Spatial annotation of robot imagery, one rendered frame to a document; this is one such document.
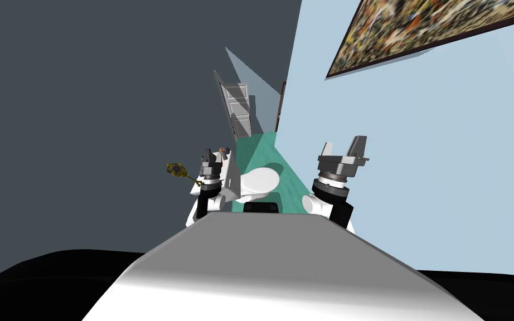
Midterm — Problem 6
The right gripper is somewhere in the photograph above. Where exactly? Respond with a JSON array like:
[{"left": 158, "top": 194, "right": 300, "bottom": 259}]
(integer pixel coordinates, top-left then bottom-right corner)
[{"left": 317, "top": 135, "right": 370, "bottom": 179}]

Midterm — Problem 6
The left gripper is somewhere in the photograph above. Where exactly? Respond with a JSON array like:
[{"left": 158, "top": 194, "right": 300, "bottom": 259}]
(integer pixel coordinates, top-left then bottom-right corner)
[{"left": 199, "top": 149, "right": 224, "bottom": 182}]

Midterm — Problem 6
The white toilet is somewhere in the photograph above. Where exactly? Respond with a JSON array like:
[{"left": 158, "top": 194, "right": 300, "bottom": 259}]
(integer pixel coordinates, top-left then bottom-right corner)
[{"left": 239, "top": 165, "right": 282, "bottom": 200}]

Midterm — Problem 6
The grey panelled door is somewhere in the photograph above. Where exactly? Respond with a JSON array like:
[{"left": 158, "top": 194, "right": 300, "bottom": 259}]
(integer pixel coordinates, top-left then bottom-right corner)
[{"left": 212, "top": 69, "right": 255, "bottom": 139}]

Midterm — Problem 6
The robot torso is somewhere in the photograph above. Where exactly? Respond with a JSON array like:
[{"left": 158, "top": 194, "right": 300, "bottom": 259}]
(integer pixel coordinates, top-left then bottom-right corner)
[{"left": 81, "top": 201, "right": 486, "bottom": 321}]

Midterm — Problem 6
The dark framed mottled picture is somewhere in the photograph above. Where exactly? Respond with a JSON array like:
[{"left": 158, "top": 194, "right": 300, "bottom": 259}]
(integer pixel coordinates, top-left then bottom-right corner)
[{"left": 324, "top": 0, "right": 514, "bottom": 81}]

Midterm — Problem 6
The gold door handle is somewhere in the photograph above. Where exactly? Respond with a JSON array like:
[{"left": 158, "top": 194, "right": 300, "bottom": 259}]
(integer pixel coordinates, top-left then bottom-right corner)
[{"left": 166, "top": 162, "right": 203, "bottom": 187}]

